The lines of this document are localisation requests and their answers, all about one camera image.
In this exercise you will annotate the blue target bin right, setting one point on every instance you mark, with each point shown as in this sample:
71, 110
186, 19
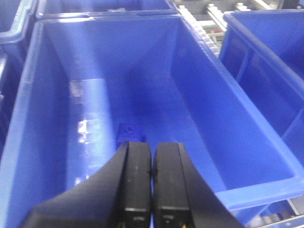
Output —
264, 51

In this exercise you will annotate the blue bin far left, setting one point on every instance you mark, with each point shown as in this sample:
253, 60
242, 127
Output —
17, 19

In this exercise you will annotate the blue bottle-shaped part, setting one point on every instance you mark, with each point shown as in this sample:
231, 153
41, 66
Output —
130, 132

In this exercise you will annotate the blue target bin left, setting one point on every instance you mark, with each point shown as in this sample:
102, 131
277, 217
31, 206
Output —
83, 77

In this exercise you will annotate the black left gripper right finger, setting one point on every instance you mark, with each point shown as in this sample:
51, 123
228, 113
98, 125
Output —
181, 197

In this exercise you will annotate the white roller track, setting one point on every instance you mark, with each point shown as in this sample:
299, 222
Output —
198, 30

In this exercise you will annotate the right storage shelf rack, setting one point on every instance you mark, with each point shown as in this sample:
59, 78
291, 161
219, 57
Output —
264, 179

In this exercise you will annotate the blue bin behind target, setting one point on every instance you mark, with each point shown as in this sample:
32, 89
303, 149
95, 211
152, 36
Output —
64, 9

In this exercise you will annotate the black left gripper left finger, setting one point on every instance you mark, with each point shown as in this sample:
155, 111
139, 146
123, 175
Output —
119, 195

